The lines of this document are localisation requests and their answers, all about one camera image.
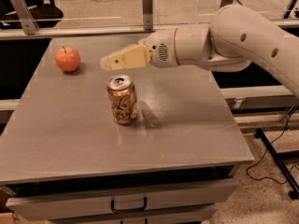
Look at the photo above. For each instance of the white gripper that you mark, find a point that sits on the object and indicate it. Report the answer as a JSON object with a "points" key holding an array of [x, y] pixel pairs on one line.
{"points": [[161, 48]]}

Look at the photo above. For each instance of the orange soda can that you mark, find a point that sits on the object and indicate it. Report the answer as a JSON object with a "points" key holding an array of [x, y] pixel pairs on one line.
{"points": [[122, 95]]}

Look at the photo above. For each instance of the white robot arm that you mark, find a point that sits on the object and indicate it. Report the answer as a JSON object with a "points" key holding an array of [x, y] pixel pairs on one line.
{"points": [[236, 37]]}

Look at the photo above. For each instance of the red apple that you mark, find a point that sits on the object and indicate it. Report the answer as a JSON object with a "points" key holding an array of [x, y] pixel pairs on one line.
{"points": [[67, 59]]}

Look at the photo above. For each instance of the black office chair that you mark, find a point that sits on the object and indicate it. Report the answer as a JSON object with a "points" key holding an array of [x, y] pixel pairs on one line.
{"points": [[44, 12]]}

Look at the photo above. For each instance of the metal railing beam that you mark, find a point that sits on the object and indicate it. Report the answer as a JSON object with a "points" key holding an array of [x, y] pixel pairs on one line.
{"points": [[41, 33]]}

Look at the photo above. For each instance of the grey lower drawer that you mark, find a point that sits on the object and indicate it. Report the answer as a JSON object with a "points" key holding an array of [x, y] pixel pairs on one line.
{"points": [[174, 215]]}

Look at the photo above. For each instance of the grey drawer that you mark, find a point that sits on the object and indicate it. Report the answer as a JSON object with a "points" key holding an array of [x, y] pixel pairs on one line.
{"points": [[91, 203], [174, 215]]}

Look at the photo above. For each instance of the grey upper drawer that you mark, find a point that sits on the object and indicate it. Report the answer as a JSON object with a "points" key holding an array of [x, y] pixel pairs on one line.
{"points": [[91, 203]]}

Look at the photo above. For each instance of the black stand leg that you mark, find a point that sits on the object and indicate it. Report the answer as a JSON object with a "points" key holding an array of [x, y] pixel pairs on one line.
{"points": [[294, 192]]}

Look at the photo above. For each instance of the middle metal bracket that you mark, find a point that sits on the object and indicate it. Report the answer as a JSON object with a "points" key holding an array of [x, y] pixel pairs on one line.
{"points": [[147, 11]]}

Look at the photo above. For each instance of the left metal bracket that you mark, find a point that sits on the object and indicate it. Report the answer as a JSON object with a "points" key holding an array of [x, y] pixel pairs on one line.
{"points": [[28, 24]]}

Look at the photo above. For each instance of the black drawer handle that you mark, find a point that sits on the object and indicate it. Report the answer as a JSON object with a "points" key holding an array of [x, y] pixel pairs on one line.
{"points": [[128, 206]]}

